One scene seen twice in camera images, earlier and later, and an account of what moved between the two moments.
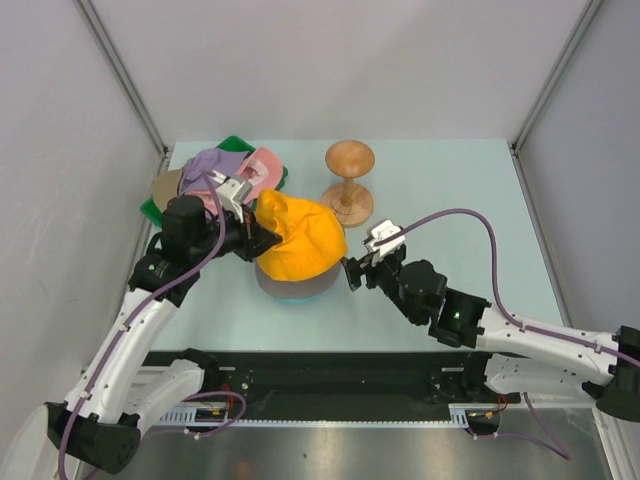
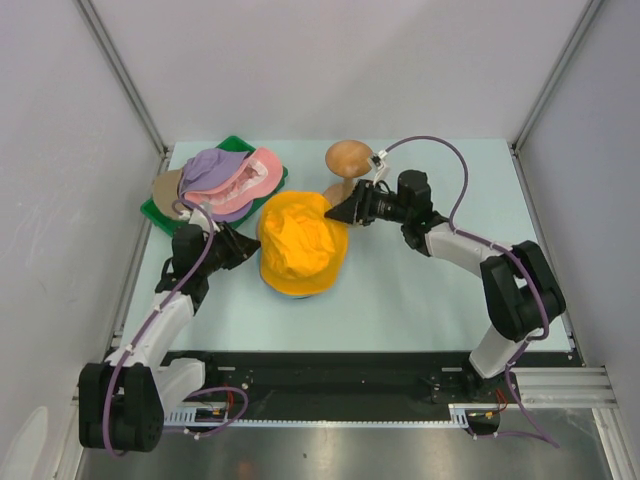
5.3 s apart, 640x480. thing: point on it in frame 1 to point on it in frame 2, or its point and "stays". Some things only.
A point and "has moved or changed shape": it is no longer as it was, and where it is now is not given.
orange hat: (314, 237) has moved or changed shape
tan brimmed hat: (166, 187) stays
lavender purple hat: (199, 168) stays
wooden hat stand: (350, 158) stays
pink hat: (263, 169) stays
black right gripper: (354, 271) to (356, 208)
